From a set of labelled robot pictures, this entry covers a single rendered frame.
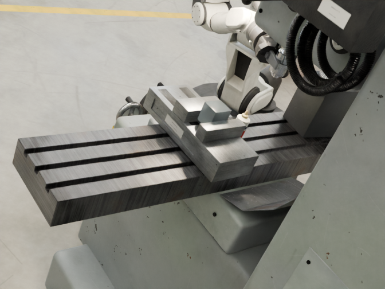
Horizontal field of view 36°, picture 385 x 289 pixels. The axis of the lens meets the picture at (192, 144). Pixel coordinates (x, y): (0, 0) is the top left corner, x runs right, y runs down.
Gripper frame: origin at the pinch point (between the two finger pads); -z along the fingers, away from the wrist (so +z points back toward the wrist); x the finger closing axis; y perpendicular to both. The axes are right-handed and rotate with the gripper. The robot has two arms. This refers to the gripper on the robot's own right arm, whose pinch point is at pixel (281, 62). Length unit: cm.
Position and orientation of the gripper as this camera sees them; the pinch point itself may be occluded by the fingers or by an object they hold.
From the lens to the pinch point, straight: 170.1
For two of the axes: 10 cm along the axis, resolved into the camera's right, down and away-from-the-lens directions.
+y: -3.4, 7.7, 5.4
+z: -2.7, -6.3, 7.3
